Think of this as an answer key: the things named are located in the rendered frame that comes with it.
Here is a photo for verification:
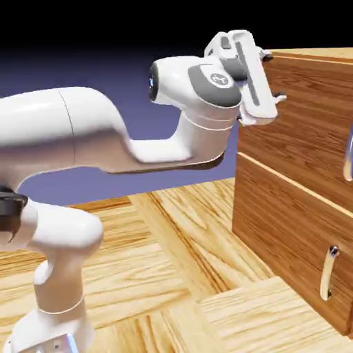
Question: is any curved silver door handle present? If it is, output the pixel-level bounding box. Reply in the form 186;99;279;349
319;245;341;302
342;127;353;182

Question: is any wooden cabinet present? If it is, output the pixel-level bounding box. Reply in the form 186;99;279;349
232;47;353;341

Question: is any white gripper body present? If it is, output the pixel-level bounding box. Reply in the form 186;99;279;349
228;29;279;127

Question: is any wooden cabinet door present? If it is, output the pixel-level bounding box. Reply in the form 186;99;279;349
232;153;353;336
237;54;353;212

